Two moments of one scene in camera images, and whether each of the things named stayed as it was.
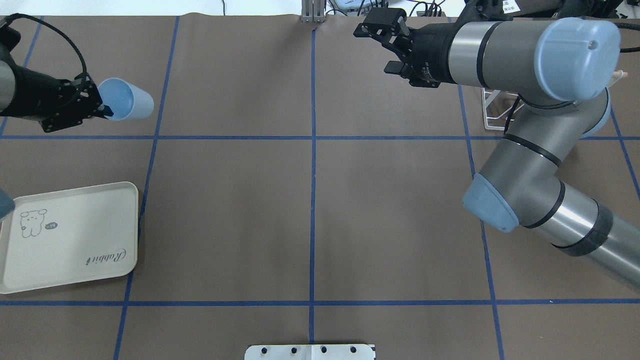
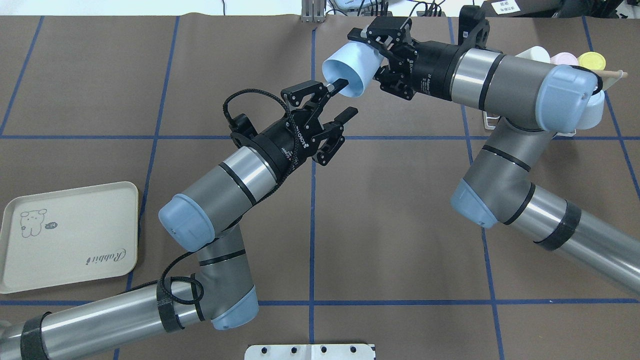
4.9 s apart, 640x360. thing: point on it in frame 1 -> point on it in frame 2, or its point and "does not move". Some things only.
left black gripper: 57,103 -> 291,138
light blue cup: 126,101 -> 357,62
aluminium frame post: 313,11 does not move
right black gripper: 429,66 -> 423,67
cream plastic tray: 69,237 does not move
